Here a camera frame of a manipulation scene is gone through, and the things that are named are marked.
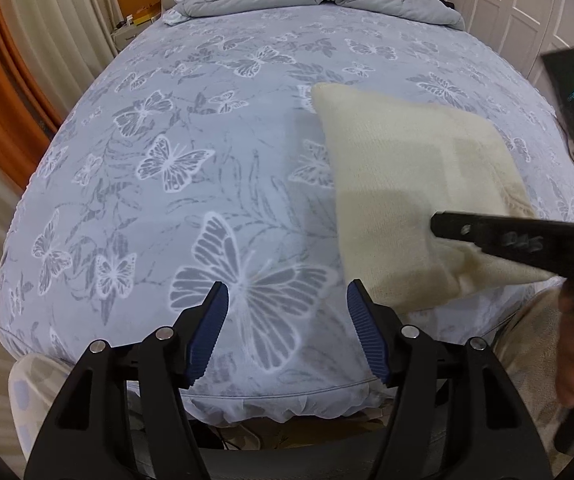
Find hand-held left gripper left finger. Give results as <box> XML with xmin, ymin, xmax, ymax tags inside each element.
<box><xmin>24</xmin><ymin>281</ymin><xmax>231</xmax><ymax>480</ymax></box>

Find orange curtain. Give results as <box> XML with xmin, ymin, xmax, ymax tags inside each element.
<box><xmin>0</xmin><ymin>7</ymin><xmax>64</xmax><ymax>203</ymax></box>

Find person's patterned pajama pants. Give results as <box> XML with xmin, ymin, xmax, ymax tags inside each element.
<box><xmin>8</xmin><ymin>287</ymin><xmax>574</xmax><ymax>480</ymax></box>

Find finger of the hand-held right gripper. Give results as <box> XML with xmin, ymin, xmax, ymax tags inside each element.
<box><xmin>430</xmin><ymin>211</ymin><xmax>574</xmax><ymax>282</ymax></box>

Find bed with butterfly print sheet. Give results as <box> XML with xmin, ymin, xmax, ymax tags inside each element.
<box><xmin>0</xmin><ymin>2</ymin><xmax>574</xmax><ymax>423</ymax></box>

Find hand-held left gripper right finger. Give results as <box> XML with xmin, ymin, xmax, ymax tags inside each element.
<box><xmin>346</xmin><ymin>279</ymin><xmax>553</xmax><ymax>480</ymax></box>

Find white nightstand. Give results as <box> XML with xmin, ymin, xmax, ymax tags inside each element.
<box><xmin>111</xmin><ymin>17</ymin><xmax>160</xmax><ymax>50</ymax></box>

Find cream knit cardigan red buttons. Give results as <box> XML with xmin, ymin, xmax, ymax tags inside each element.
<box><xmin>311</xmin><ymin>82</ymin><xmax>563</xmax><ymax>313</ymax></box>

